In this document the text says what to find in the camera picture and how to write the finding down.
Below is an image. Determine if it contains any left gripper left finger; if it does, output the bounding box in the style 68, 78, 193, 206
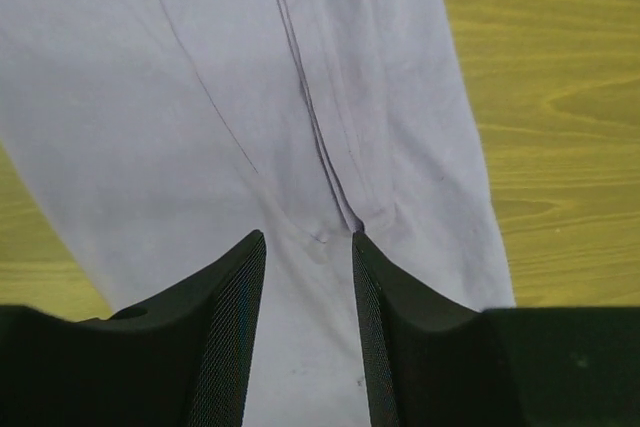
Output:
1, 231, 265, 426

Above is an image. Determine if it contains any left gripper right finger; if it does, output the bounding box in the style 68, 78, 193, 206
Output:
352, 233, 639, 427

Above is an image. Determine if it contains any purple t shirt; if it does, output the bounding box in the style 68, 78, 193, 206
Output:
1, 0, 514, 426

